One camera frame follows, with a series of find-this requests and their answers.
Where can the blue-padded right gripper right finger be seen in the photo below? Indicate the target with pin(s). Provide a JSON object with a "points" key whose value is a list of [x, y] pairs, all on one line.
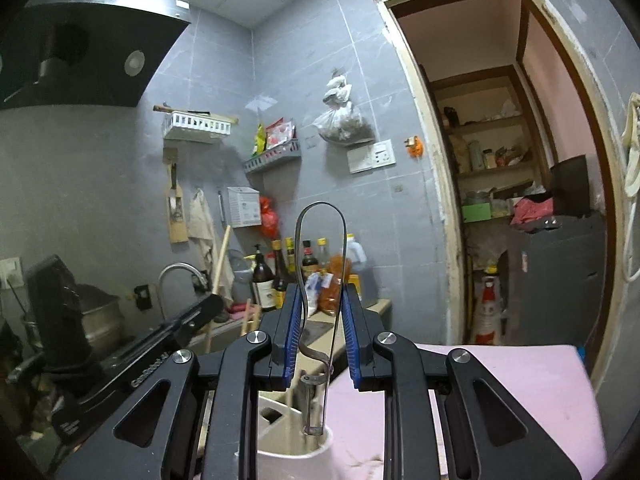
{"points": [[352, 334]]}

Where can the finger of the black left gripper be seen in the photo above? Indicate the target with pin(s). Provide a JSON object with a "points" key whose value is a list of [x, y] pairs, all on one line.
{"points": [[177, 332]]}

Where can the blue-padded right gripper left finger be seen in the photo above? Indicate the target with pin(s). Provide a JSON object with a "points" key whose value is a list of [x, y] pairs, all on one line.
{"points": [[196, 416]]}

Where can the metal tongs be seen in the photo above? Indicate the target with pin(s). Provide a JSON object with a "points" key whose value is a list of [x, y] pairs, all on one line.
{"points": [[316, 384]]}

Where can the dark bamboo chopstick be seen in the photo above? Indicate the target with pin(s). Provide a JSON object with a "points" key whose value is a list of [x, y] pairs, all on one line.
{"points": [[216, 283]]}

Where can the chrome sink faucet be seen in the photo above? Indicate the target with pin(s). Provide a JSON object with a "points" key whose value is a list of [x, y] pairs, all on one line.
{"points": [[170, 282]]}

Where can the metal cooking pot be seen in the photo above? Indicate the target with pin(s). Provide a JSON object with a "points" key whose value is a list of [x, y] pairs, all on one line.
{"points": [[101, 319]]}

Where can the white utensil holder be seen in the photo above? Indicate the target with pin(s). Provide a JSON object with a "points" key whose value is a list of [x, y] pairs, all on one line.
{"points": [[284, 451]]}

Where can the orange sauce pouch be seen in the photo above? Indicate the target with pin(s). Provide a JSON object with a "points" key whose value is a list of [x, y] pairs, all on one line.
{"points": [[331, 285]]}

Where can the dark sauce bottle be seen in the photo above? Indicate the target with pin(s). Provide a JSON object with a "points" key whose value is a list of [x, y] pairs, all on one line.
{"points": [[263, 281]]}

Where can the large dark vinegar jug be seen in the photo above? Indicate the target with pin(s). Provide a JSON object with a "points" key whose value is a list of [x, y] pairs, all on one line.
{"points": [[361, 272]]}

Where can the red-label soy sauce bottle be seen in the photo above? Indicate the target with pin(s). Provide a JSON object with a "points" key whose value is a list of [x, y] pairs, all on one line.
{"points": [[281, 276]]}

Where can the red plastic bag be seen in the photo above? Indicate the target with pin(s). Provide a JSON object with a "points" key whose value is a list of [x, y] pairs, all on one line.
{"points": [[269, 219]]}

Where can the pink floral table cloth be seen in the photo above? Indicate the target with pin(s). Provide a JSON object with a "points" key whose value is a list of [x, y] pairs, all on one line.
{"points": [[549, 381]]}

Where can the grey cabinet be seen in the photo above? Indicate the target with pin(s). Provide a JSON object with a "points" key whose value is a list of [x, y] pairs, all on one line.
{"points": [[556, 275]]}

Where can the hanging plastic bag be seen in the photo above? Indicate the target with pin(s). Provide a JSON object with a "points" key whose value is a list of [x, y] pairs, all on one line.
{"points": [[342, 124]]}

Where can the black range hood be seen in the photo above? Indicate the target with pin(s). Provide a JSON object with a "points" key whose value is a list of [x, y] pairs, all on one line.
{"points": [[87, 52]]}

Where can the white box on wall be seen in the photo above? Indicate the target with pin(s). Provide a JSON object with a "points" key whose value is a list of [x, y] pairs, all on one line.
{"points": [[244, 207]]}

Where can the white wall socket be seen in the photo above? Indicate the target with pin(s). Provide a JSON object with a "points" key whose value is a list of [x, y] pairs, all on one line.
{"points": [[370, 157]]}

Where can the white wall rack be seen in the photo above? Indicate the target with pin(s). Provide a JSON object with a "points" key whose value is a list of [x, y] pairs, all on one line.
{"points": [[182, 126]]}

